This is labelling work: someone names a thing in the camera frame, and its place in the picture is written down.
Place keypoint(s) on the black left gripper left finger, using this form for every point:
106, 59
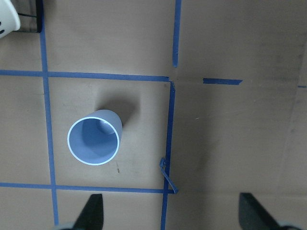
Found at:
92, 214

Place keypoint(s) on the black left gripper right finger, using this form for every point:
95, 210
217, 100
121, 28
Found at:
253, 216

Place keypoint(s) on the light blue plastic cup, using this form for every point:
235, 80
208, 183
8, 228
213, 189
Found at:
95, 139

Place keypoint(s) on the brown paper table mat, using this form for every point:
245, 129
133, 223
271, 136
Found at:
212, 95

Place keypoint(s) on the white smiley mug right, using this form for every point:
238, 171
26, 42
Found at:
9, 18

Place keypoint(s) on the black wire mug rack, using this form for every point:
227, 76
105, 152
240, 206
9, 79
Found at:
30, 13

